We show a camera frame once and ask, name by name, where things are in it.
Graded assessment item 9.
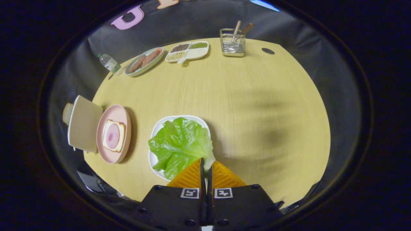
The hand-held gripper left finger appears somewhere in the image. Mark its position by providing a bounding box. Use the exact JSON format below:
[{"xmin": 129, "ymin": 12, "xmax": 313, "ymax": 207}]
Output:
[{"xmin": 130, "ymin": 158, "xmax": 206, "ymax": 231}]

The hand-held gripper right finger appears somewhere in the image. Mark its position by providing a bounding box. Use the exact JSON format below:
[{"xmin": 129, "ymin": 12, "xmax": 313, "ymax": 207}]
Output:
[{"xmin": 207, "ymin": 160, "xmax": 284, "ymax": 231}]

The green lettuce leaf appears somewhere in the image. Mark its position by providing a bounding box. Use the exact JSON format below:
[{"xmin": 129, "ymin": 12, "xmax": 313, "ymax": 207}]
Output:
[{"xmin": 148, "ymin": 117, "xmax": 216, "ymax": 181}]

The white rectangular plate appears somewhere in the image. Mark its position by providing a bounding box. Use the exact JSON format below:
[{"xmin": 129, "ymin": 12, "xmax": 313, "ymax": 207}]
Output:
[{"xmin": 148, "ymin": 115, "xmax": 212, "ymax": 182}]

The bread slice with ham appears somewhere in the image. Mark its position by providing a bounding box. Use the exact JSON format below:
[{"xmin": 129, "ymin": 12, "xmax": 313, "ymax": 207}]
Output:
[{"xmin": 102, "ymin": 119, "xmax": 126, "ymax": 153}]

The pink round plate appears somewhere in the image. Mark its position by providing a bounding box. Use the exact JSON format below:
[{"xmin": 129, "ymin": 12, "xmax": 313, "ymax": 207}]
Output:
[{"xmin": 96, "ymin": 104, "xmax": 132, "ymax": 164}]

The white toaster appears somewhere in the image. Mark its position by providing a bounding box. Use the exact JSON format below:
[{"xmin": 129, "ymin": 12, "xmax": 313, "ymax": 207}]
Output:
[{"xmin": 67, "ymin": 95, "xmax": 104, "ymax": 153}]

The pale blue oval plate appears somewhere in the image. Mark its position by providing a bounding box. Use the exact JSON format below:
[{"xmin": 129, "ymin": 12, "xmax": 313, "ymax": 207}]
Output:
[{"xmin": 125, "ymin": 47, "xmax": 165, "ymax": 77}]

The brown meat piece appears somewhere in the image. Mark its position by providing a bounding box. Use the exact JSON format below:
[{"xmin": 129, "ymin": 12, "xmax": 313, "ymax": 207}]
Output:
[
  {"xmin": 128, "ymin": 55, "xmax": 146, "ymax": 73},
  {"xmin": 141, "ymin": 50, "xmax": 161, "ymax": 67}
]

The white divided seasoning dish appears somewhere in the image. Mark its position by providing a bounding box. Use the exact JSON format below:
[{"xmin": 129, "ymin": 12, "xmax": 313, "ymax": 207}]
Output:
[{"xmin": 165, "ymin": 41, "xmax": 210, "ymax": 64}]

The clear utensil holder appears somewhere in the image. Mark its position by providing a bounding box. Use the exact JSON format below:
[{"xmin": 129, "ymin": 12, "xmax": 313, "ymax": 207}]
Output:
[{"xmin": 220, "ymin": 28, "xmax": 246, "ymax": 57}]

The clear plastic water bottle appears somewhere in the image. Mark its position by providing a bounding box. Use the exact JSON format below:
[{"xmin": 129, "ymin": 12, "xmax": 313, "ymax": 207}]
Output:
[{"xmin": 98, "ymin": 53, "xmax": 122, "ymax": 73}]

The wooden handled utensil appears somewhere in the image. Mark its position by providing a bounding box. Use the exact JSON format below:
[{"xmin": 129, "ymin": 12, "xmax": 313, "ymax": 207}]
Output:
[
  {"xmin": 238, "ymin": 23, "xmax": 255, "ymax": 40},
  {"xmin": 232, "ymin": 21, "xmax": 242, "ymax": 42}
]

